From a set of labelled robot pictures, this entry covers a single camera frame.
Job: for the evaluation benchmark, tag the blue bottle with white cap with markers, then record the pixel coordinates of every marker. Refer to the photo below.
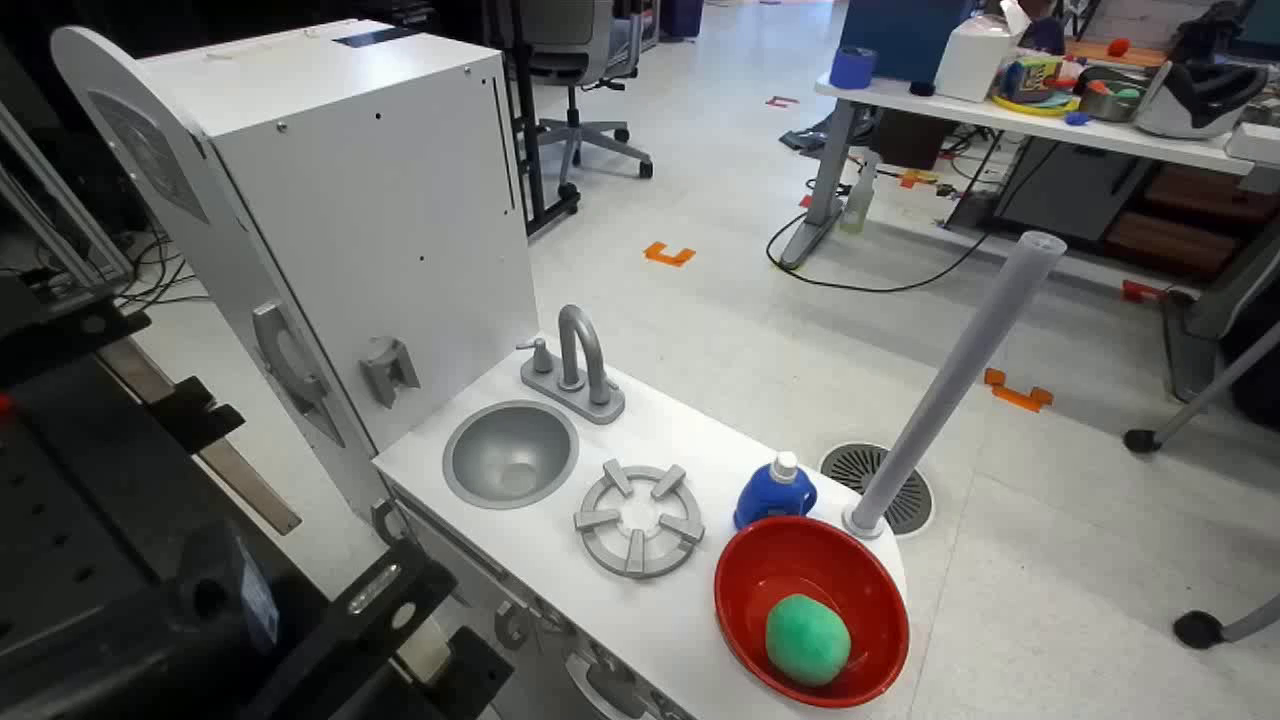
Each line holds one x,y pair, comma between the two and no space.
775,489

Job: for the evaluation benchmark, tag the grey toy faucet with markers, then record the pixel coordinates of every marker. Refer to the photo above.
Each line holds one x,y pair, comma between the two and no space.
577,372

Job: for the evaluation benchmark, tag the white toy kitchen counter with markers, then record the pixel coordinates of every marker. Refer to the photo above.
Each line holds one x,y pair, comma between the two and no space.
662,628

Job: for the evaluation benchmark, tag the grey stove burner grate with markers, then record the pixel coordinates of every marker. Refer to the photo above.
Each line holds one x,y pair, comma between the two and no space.
642,523

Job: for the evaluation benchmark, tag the grey round sink basin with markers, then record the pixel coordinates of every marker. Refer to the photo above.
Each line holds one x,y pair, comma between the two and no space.
511,453

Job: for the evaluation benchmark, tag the red bowl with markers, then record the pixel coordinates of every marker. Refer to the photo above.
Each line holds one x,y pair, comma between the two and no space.
797,553

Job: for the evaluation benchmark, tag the round floor drain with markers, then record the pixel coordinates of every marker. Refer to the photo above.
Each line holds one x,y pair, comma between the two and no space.
853,464

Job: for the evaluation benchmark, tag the grey pole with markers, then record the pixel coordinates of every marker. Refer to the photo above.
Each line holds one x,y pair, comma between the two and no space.
996,313

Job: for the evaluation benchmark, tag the green ball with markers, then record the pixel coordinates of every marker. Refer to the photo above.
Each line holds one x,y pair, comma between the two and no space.
806,643

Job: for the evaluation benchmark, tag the office chair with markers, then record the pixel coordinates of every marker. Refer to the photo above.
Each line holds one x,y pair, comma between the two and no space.
587,46

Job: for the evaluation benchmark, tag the white toy kitchen cabinet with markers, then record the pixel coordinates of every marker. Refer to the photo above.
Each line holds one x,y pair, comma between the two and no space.
350,200

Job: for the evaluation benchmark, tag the white box on desk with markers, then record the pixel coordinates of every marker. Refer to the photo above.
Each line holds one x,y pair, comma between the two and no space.
971,57

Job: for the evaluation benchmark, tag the colourful toy pile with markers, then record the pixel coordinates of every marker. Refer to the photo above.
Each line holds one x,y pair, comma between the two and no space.
1038,86

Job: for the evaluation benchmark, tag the white desk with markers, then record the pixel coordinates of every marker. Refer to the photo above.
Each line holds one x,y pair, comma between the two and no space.
1193,330

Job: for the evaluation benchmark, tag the black camera rig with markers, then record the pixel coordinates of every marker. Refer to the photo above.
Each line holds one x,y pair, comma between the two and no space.
130,587

